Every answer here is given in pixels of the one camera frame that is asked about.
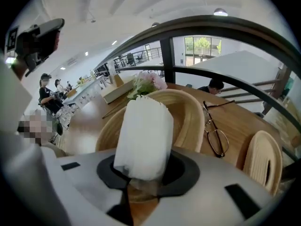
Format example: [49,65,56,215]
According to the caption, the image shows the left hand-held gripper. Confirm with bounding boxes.
[5,18,65,78]

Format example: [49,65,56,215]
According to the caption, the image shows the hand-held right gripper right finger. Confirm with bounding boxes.
[131,149,278,226]

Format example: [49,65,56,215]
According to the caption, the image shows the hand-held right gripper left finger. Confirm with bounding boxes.
[55,149,134,226]

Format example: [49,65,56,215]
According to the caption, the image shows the white tissue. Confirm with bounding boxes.
[112,95,174,181]

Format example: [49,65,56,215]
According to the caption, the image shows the large round bamboo container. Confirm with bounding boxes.
[95,88,206,153]

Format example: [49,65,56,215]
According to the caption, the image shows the person's left forearm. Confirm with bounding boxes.
[11,55,29,80]

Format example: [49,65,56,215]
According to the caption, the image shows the thin-framed eyeglasses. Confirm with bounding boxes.
[202,99,236,159]

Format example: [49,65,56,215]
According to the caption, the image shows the small ribbed bamboo basket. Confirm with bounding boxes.
[243,130,283,195]

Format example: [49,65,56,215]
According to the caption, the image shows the person's white shirt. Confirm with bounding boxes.
[0,53,78,226]

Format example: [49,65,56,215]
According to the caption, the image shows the long white table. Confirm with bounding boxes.
[63,75,107,109]

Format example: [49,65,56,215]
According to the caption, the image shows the thin wooden stick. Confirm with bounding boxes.
[102,102,129,120]

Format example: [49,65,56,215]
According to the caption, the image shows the person's face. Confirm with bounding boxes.
[17,109,57,147]

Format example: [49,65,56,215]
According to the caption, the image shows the black office chair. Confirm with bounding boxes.
[126,52,136,67]

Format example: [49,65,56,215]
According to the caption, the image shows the light wooden box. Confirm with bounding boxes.
[103,78,135,105]

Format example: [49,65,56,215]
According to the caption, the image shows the pink flower bouquet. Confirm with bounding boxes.
[127,70,168,101]

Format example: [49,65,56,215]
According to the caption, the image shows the black metal railing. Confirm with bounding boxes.
[93,15,301,163]

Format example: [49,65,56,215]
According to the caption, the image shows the large glass window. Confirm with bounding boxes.
[184,36,222,57]

